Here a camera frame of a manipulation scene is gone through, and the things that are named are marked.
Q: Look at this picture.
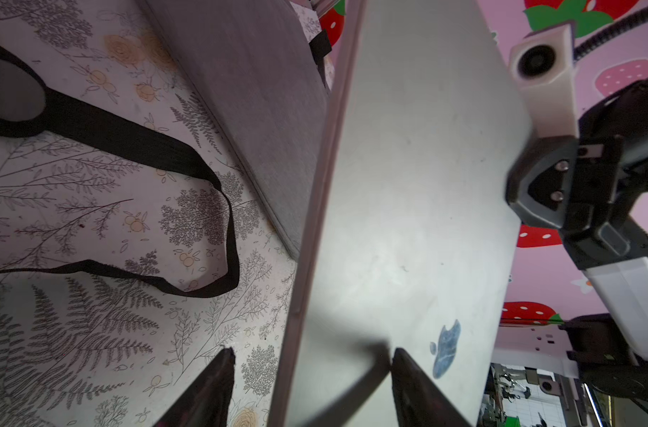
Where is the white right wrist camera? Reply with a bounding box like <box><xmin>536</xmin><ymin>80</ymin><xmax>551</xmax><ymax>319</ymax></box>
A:
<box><xmin>509</xmin><ymin>21</ymin><xmax>579</xmax><ymax>138</ymax></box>

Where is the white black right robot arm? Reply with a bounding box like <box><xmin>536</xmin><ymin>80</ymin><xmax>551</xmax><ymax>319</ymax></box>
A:
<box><xmin>505</xmin><ymin>7</ymin><xmax>648</xmax><ymax>402</ymax></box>

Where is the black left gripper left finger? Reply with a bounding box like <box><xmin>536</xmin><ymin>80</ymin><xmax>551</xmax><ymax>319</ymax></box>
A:
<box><xmin>154</xmin><ymin>348</ymin><xmax>236</xmax><ymax>427</ymax></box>

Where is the dark grey laptop sleeve with handle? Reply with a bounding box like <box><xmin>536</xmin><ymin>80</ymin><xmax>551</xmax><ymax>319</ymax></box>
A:
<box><xmin>140</xmin><ymin>1</ymin><xmax>328</xmax><ymax>258</ymax></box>

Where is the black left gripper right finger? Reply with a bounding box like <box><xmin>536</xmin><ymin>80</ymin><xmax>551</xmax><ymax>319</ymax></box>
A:
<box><xmin>391</xmin><ymin>348</ymin><xmax>470</xmax><ymax>427</ymax></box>

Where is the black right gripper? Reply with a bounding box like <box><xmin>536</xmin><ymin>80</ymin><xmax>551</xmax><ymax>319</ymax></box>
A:
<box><xmin>505</xmin><ymin>78</ymin><xmax>648</xmax><ymax>267</ymax></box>

